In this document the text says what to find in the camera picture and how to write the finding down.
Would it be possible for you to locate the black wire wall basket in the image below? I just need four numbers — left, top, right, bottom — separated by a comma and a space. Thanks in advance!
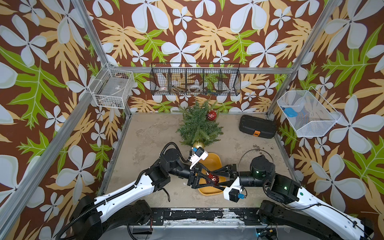
149, 63, 242, 96

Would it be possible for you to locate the small green christmas tree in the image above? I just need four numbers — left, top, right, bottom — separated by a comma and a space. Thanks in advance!
177, 100, 223, 147

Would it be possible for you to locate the white wire basket left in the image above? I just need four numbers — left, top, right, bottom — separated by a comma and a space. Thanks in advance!
89, 64, 136, 109

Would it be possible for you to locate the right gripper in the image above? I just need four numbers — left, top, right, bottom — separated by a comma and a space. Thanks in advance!
212, 165, 269, 195

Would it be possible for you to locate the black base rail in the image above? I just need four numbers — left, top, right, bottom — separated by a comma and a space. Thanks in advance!
124, 207, 286, 226

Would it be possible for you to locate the red glitter ornament ball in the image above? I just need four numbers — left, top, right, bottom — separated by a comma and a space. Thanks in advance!
208, 173, 220, 186

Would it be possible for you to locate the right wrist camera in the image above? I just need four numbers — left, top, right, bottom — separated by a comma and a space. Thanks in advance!
223, 177, 246, 203

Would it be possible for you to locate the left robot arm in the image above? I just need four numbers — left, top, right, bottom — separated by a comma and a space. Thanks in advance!
55, 142, 224, 240

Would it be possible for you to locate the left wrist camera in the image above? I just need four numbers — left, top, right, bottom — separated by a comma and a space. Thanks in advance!
189, 147, 209, 170

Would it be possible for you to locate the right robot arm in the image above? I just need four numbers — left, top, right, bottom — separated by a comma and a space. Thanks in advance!
210, 155, 373, 240

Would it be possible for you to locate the blue object in basket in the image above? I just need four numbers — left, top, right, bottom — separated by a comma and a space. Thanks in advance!
283, 108, 298, 118

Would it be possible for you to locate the white wire basket right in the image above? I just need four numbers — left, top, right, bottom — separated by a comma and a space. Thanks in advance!
277, 87, 342, 138

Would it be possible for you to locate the black tool case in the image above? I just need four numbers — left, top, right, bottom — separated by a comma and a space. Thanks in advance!
239, 115, 277, 139

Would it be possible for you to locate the white wire basket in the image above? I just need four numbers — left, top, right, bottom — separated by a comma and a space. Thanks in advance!
277, 87, 342, 138
89, 64, 136, 109

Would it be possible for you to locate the tape roll in basket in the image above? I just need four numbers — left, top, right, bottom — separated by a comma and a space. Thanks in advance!
189, 84, 204, 92

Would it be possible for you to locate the red patterned ornament ball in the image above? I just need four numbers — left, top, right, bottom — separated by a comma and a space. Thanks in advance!
206, 110, 217, 121

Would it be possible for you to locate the yellow tape measure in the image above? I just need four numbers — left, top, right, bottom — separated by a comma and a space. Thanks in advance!
160, 188, 171, 202

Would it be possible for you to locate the yellow plastic tray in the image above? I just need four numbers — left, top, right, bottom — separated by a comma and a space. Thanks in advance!
198, 153, 223, 196

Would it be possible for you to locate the gold ornament ball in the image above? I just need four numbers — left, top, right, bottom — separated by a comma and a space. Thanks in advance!
193, 141, 205, 149

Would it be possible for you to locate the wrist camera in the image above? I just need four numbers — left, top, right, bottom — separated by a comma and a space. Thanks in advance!
189, 147, 209, 170
223, 177, 246, 203

